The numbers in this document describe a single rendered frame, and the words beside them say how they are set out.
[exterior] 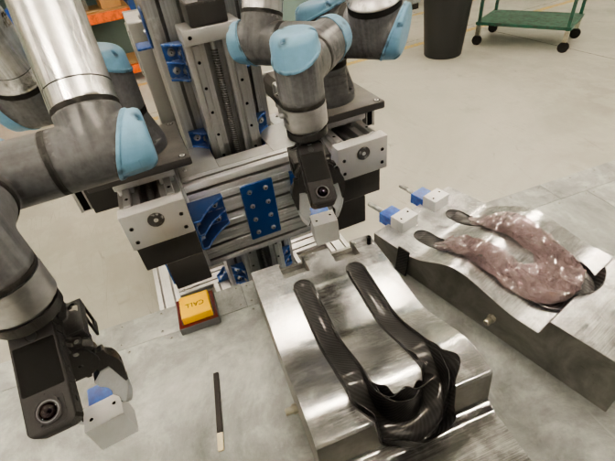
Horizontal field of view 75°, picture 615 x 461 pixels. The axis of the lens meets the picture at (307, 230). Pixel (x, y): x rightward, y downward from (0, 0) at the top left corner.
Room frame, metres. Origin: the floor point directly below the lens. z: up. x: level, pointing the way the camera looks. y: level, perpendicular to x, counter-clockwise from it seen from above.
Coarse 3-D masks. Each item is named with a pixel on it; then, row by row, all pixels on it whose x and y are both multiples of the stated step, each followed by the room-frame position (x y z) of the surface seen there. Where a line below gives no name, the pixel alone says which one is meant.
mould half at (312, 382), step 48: (288, 288) 0.52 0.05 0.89; (336, 288) 0.50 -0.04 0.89; (384, 288) 0.49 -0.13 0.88; (288, 336) 0.41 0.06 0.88; (384, 336) 0.38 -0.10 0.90; (432, 336) 0.35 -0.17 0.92; (288, 384) 0.36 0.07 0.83; (336, 384) 0.29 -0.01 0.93; (480, 384) 0.27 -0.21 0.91; (336, 432) 0.23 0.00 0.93; (480, 432) 0.23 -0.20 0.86
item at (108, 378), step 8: (96, 376) 0.29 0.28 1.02; (104, 376) 0.29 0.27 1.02; (112, 376) 0.29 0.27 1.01; (120, 376) 0.30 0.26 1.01; (128, 376) 0.31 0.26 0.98; (104, 384) 0.29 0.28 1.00; (112, 384) 0.29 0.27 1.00; (120, 384) 0.30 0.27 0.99; (128, 384) 0.30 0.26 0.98; (120, 392) 0.29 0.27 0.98; (128, 392) 0.30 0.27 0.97; (128, 400) 0.30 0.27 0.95
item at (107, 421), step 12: (96, 396) 0.31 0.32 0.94; (108, 396) 0.31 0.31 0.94; (96, 408) 0.29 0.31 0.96; (108, 408) 0.28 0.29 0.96; (120, 408) 0.28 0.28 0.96; (132, 408) 0.30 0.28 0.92; (84, 420) 0.27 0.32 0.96; (96, 420) 0.27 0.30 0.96; (108, 420) 0.27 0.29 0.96; (120, 420) 0.27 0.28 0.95; (132, 420) 0.28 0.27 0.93; (84, 432) 0.26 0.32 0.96; (96, 432) 0.26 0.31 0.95; (108, 432) 0.26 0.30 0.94; (120, 432) 0.27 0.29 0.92; (132, 432) 0.27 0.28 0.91; (96, 444) 0.25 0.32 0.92; (108, 444) 0.26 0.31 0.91
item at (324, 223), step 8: (312, 216) 0.64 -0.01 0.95; (320, 216) 0.64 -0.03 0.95; (328, 216) 0.63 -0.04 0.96; (312, 224) 0.62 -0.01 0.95; (320, 224) 0.61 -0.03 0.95; (328, 224) 0.62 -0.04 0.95; (336, 224) 0.62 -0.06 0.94; (312, 232) 0.64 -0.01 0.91; (320, 232) 0.61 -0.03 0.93; (328, 232) 0.62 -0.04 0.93; (336, 232) 0.62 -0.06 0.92; (320, 240) 0.61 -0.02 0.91; (328, 240) 0.62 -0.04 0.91; (336, 240) 0.62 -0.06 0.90
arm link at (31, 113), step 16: (0, 16) 0.73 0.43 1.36; (0, 32) 0.72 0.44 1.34; (16, 32) 0.77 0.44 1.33; (0, 48) 0.72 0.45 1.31; (16, 48) 0.75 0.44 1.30; (0, 64) 0.73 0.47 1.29; (16, 64) 0.75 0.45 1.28; (0, 80) 0.74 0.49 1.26; (16, 80) 0.75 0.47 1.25; (32, 80) 0.76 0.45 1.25; (0, 96) 0.74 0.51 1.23; (16, 96) 0.75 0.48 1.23; (32, 96) 0.76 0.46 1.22; (0, 112) 0.76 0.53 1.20; (16, 112) 0.76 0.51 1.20; (32, 112) 0.77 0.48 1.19; (48, 112) 0.78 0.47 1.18; (16, 128) 0.77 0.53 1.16; (32, 128) 0.79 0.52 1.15
